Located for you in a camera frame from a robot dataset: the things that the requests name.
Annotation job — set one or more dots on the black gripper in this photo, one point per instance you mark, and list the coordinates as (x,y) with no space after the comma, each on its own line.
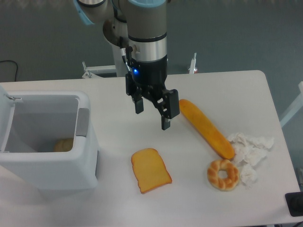
(147,80)

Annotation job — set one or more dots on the white trash can lid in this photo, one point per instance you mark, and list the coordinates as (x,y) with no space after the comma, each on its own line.
(7,108)

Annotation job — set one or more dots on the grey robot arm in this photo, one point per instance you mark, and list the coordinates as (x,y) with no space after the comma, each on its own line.
(137,30)

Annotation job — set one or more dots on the white trash can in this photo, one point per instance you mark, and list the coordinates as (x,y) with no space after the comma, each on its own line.
(41,118)

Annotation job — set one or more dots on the long baguette bread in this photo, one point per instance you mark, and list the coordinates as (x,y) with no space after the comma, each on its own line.
(207,129)

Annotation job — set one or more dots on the toast bread slice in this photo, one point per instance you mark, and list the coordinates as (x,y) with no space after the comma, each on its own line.
(149,170)

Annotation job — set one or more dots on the round bread roll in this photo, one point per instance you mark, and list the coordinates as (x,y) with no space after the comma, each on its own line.
(63,145)

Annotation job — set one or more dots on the large crumpled white tissue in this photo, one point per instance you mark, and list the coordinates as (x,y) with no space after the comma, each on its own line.
(248,149)

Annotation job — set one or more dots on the small crumpled white tissue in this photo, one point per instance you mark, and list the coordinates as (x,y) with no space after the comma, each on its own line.
(248,175)

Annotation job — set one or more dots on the black device at edge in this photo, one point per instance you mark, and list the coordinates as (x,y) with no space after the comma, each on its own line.
(294,202)

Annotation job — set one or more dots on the twisted ring bread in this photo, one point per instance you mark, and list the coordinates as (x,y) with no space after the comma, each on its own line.
(223,175)

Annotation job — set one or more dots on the white frame bar right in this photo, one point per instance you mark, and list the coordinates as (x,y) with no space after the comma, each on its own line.
(293,108)

